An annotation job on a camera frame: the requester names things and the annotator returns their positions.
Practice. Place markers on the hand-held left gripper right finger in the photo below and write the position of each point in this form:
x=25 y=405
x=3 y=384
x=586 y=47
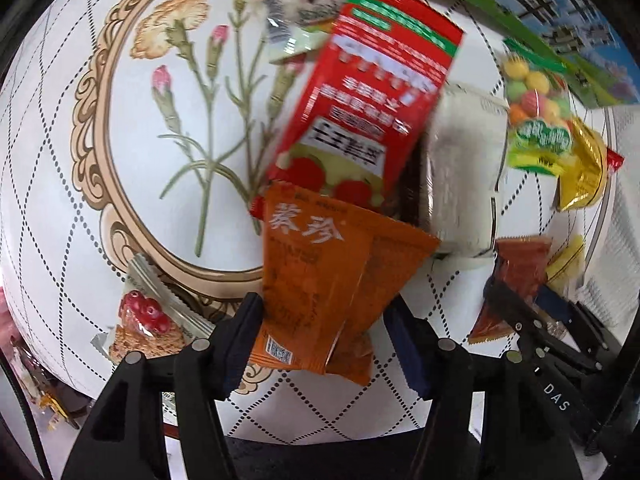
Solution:
x=407 y=355

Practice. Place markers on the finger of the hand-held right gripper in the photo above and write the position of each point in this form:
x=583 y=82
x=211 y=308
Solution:
x=510 y=305
x=552 y=305

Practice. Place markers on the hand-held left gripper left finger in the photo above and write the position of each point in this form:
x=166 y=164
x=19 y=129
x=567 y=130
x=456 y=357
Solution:
x=240 y=340

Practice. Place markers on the dark red-brown snack packet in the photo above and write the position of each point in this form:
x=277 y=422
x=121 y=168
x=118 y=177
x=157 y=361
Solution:
x=520 y=265

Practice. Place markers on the orange snack packet white lettering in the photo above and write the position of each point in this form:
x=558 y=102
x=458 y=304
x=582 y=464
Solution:
x=305 y=270

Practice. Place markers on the cardboard box blue print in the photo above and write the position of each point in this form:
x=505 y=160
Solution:
x=550 y=15

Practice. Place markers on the yellow snack packet black print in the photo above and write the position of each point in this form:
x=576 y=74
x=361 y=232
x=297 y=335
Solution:
x=567 y=260

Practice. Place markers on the clear cranberry cookie packet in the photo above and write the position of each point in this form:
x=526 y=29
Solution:
x=150 y=320

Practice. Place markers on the shiny yellow snack packet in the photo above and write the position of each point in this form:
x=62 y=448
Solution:
x=582 y=170

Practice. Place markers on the white wrapped snack packet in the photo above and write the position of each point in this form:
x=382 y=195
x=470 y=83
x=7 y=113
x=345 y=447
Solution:
x=465 y=170

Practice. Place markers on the small red snack packet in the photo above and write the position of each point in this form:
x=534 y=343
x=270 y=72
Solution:
x=614 y=161

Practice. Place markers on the green bag of colourful candies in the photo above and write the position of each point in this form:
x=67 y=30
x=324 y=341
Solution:
x=535 y=110

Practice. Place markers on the large red snack packet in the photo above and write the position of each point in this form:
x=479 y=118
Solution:
x=370 y=85

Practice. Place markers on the pale green portrait packet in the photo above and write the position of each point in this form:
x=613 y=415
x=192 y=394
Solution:
x=285 y=5

